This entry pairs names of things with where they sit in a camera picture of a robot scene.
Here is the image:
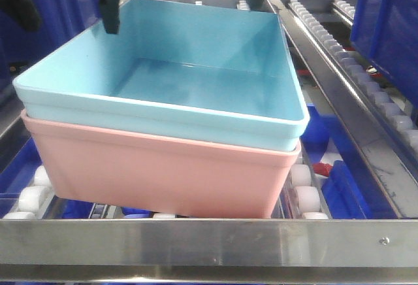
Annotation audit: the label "light blue plastic box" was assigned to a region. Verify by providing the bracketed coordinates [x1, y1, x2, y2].
[13, 0, 310, 151]

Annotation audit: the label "pink plastic box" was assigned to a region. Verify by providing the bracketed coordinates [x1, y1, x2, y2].
[21, 112, 301, 218]

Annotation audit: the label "blue bins below shelf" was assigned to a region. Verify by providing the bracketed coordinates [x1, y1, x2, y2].
[1, 104, 393, 219]

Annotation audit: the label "blue bin far right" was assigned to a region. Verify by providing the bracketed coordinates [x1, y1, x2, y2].
[351, 0, 417, 107]

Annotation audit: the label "white roller track far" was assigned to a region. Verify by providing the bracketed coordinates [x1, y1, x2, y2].
[289, 0, 417, 155]

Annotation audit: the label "white roller track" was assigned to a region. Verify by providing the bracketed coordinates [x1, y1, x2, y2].
[1, 165, 54, 220]
[289, 0, 417, 155]
[290, 164, 329, 220]

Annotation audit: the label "white roller track left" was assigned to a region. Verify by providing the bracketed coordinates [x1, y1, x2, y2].
[1, 165, 54, 220]

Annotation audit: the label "white roller track right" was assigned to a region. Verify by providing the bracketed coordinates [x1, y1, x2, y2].
[290, 164, 329, 220]

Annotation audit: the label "stainless steel shelf frame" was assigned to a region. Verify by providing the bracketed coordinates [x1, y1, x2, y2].
[1, 0, 417, 284]

